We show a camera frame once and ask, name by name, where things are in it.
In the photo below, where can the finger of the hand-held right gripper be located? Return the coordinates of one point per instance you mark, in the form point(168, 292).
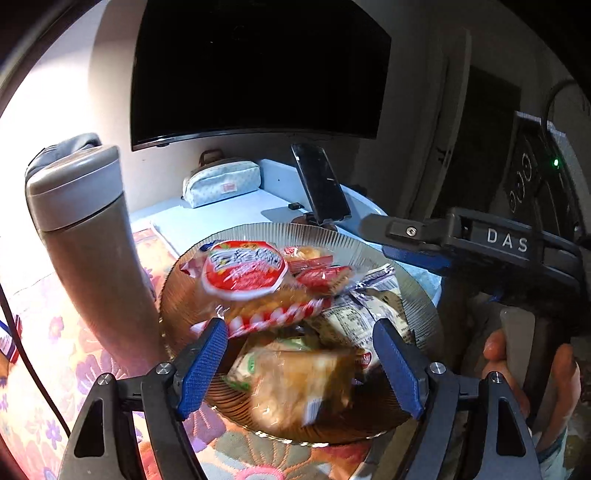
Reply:
point(415, 258)

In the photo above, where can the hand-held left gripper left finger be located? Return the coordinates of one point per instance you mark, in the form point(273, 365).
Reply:
point(203, 364)

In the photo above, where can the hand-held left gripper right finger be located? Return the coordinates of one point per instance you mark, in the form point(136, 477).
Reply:
point(397, 364)

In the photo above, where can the green and white snack packet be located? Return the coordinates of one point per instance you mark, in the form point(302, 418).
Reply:
point(244, 364)

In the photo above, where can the sliced bread packet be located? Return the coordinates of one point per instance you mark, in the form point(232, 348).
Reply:
point(295, 383)

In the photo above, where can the large snack bag red label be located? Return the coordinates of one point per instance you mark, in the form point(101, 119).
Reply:
point(244, 270)

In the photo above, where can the ribbed glass plate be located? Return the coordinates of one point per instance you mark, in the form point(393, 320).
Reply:
point(258, 233)

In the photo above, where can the person's right hand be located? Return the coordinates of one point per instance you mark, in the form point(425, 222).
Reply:
point(496, 353)

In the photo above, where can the white printed snack packet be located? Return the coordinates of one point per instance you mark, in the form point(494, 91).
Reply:
point(355, 318)

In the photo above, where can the clear packet red print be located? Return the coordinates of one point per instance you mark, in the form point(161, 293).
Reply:
point(323, 278)

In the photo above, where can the brown phone stand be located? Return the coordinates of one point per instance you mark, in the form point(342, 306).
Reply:
point(314, 220)

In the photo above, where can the small pastry packet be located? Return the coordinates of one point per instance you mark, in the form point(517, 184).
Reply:
point(307, 254)

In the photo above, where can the black smartphone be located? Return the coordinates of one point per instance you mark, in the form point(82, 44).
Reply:
point(321, 180)

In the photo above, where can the beige thermos bottle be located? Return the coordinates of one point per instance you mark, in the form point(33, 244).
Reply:
point(92, 258)

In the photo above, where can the floral woven cloth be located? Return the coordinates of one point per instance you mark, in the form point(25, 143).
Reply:
point(46, 415)

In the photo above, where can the pale blue dotted pencil case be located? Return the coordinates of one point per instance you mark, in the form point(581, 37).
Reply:
point(221, 184)

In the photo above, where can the blue and white snack bag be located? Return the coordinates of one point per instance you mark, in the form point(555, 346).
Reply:
point(9, 339)

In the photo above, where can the black monitor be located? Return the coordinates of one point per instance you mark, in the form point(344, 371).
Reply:
point(258, 69)

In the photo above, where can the grey striped pencil case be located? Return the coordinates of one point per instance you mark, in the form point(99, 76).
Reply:
point(64, 147)

